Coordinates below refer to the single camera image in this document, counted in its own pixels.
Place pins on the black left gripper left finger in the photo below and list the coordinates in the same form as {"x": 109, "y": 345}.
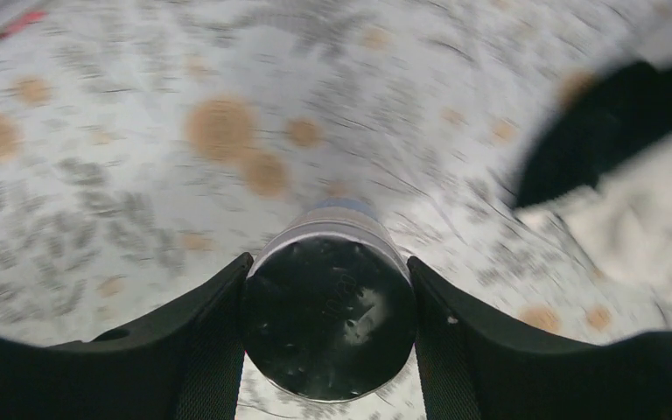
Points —
{"x": 181, "y": 361}

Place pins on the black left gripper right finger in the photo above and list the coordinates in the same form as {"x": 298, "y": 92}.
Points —
{"x": 476, "y": 362}

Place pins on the reflected jar white lid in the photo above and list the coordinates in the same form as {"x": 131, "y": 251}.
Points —
{"x": 327, "y": 311}

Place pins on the floral tablecloth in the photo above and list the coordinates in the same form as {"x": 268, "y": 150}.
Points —
{"x": 143, "y": 144}

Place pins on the black white checkered pillow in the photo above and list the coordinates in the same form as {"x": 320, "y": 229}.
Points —
{"x": 604, "y": 169}

